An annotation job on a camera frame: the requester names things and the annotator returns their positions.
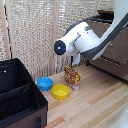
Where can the red yellow snack box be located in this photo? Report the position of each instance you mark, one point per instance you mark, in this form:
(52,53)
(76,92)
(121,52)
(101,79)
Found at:
(72,77)

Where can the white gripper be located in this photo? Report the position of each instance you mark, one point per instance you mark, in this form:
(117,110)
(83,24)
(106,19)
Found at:
(76,60)

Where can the blue plastic bowl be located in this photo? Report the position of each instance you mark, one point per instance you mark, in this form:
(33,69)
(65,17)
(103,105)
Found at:
(44,83)

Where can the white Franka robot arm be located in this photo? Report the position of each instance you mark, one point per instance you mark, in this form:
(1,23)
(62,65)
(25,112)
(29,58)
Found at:
(86,40)

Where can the beige woven folding screen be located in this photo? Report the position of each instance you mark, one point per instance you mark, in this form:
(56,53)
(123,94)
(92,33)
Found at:
(30,36)

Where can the yellow plastic bowl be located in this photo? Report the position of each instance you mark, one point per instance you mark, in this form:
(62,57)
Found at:
(60,91)

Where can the dark brown drawer cabinet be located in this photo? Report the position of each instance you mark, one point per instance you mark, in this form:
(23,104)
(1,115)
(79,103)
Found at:
(103,12)

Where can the black fabric storage box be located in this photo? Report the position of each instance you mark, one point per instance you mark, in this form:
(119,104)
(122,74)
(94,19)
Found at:
(16,96)

